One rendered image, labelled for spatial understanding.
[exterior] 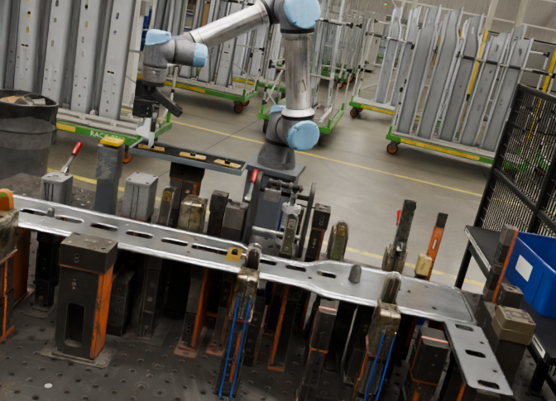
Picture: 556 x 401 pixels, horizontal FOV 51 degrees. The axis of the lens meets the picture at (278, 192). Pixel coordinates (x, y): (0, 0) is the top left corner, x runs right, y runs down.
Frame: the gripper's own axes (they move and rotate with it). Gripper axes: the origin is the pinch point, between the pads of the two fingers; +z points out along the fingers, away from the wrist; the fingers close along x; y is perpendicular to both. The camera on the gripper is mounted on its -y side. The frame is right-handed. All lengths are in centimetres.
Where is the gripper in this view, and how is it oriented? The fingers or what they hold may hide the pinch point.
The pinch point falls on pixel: (151, 142)
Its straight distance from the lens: 196.8
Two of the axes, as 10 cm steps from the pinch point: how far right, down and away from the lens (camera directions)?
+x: 1.7, 3.3, -9.3
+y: -9.7, -1.2, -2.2
